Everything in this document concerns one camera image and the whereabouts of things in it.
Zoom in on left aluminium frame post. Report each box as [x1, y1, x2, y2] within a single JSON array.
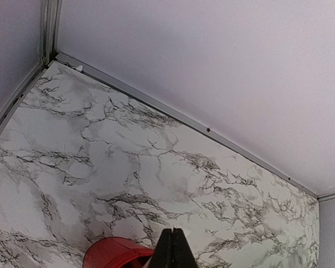
[[39, 0, 62, 66]]

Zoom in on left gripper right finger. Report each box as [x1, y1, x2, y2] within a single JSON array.
[[172, 228, 198, 268]]

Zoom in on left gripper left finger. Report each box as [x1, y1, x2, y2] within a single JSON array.
[[147, 228, 173, 268]]

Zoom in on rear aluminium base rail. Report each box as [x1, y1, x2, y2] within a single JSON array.
[[55, 52, 335, 202]]

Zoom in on red cylindrical holder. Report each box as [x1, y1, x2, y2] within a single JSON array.
[[82, 237, 154, 268]]

